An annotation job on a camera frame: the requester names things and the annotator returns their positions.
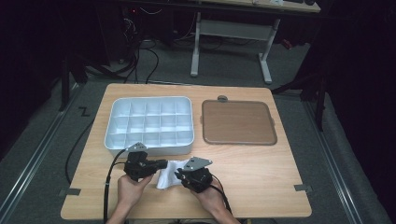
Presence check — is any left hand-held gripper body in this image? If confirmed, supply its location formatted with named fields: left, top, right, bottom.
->
left=123, top=142, right=156, bottom=182

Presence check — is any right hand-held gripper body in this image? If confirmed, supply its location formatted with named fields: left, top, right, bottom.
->
left=182, top=156, right=214, bottom=194

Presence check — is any white sock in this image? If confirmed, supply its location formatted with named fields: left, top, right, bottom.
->
left=155, top=159, right=191, bottom=190

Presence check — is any white divided storage box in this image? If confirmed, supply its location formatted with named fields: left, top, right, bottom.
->
left=104, top=95, right=195, bottom=159

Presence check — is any person's left hand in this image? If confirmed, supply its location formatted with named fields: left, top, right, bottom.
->
left=116, top=173, right=155, bottom=209

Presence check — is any person's right hand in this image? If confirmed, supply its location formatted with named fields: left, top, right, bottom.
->
left=190, top=187, right=230, bottom=216

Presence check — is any brown tray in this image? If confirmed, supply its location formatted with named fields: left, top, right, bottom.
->
left=201, top=99, right=278, bottom=147

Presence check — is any black metal stand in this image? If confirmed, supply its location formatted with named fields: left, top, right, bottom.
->
left=270, top=70, right=329, bottom=132
left=58, top=50, right=89, bottom=113

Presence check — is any white-legged wooden desk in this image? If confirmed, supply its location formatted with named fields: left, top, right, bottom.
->
left=190, top=0, right=321, bottom=85

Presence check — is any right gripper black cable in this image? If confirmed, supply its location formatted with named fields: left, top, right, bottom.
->
left=208, top=173, right=233, bottom=216

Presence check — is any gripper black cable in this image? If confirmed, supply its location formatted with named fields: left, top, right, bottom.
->
left=208, top=173, right=233, bottom=216
left=64, top=119, right=138, bottom=224

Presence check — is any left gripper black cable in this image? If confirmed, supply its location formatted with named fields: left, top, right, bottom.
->
left=64, top=119, right=138, bottom=224

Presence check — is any black floor cable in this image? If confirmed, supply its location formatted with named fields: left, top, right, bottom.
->
left=123, top=39, right=161, bottom=85

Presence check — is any metal floor rail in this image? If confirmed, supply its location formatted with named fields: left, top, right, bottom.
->
left=303, top=99, right=364, bottom=224
left=0, top=83, right=84, bottom=220

